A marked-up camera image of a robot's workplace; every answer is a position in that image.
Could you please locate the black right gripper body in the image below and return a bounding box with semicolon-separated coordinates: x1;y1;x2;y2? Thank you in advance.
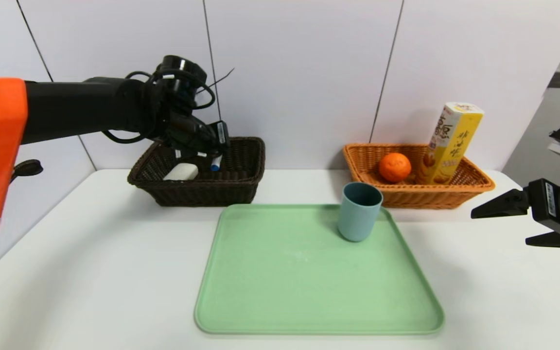
527;178;560;250

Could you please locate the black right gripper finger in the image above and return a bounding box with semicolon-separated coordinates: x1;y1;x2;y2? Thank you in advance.
471;188;530;219
525;231;560;249

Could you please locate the yellow hexagonal cracker box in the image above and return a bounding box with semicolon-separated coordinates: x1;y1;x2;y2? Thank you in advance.
415;102;485;185

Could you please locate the orange fruit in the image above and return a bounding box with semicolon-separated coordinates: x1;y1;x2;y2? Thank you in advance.
378;153;412;184

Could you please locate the blue-grey plastic cup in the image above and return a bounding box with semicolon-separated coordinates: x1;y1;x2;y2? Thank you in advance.
338;182;384;243

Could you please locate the white soap bar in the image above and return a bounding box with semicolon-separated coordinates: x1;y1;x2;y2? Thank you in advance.
163;163;199;181

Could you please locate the orange wicker basket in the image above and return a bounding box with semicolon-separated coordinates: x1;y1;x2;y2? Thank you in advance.
342;144;496;210

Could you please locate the dark brown wicker basket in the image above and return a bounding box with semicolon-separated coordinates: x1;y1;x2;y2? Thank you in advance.
128;137;265;208

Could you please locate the light green plastic tray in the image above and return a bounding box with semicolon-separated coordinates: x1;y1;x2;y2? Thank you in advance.
194;204;445;335

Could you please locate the thin grey zip tie tail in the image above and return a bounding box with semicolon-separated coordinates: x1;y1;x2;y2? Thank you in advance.
206;68;235;91

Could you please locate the black cable with white tag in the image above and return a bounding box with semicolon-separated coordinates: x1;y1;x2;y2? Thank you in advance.
175;148;209;160

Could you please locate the black camera cable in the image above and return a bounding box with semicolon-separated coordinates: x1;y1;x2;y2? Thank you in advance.
125;70;216;110

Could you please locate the thick black cable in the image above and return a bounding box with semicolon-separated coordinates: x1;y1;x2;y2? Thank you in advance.
12;159;44;184

